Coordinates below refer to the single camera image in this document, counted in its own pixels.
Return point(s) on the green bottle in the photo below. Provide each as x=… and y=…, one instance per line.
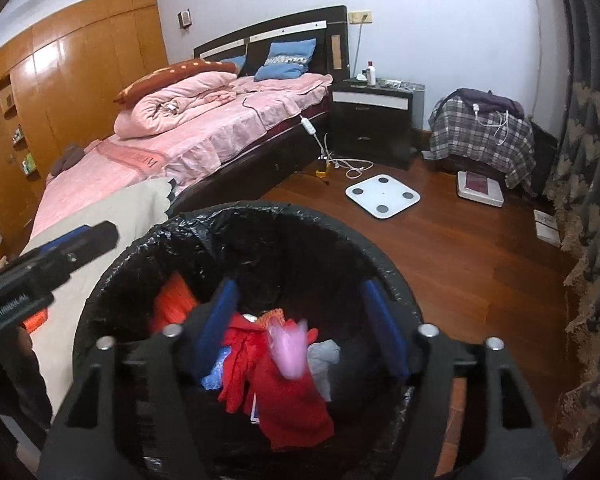
x=29, y=163

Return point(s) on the black lined trash bin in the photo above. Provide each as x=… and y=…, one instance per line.
x=280, y=247

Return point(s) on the white bathroom scale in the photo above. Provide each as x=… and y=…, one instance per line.
x=382, y=196

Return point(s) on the wooden wardrobe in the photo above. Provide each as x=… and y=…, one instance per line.
x=70, y=80

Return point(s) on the dark purple garment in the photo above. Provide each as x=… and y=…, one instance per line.
x=495, y=100

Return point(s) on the orange mesh net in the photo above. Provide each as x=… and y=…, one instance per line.
x=36, y=319

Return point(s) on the white bottle with red cap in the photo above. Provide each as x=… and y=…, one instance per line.
x=371, y=74

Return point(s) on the beige table cover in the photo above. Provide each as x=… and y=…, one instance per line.
x=95, y=230

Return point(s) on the dark wooden headboard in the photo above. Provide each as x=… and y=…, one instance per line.
x=330, y=35

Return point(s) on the black and white nightstand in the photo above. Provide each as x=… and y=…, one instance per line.
x=370, y=125

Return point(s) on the blue pillow with white band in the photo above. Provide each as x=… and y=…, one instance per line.
x=287, y=57

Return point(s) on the pink and white scale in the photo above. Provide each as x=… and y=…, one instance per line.
x=480, y=187

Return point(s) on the blue plastic bag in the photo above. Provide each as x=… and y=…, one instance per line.
x=215, y=372

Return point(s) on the beige wall socket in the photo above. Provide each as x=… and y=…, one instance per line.
x=360, y=16

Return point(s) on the dark patterned curtain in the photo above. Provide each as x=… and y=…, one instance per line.
x=590, y=160

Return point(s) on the plain blue pillow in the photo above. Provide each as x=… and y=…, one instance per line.
x=237, y=64

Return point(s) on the folded pink quilt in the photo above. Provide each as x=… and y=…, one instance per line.
x=170, y=110

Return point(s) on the dark clothes on bed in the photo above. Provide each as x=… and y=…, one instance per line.
x=60, y=166

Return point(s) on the white flat box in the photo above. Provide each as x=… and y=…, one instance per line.
x=546, y=227

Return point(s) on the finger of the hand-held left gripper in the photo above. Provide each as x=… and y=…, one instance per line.
x=90, y=240

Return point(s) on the small brown wall lamp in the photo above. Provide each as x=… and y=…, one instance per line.
x=185, y=18

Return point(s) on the brown plush slipper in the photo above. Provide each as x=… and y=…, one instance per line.
x=73, y=152

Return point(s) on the brown dotted pillow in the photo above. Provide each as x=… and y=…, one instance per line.
x=180, y=72

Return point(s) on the pink cloth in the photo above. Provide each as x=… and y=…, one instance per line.
x=290, y=350

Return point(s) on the bed with pink sheet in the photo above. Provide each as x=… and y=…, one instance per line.
x=190, y=145

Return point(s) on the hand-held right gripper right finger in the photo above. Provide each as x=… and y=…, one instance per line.
x=382, y=322

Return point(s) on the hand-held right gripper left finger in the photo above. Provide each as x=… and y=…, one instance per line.
x=220, y=312

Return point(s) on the orange red plastic bag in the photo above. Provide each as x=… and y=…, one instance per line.
x=175, y=302

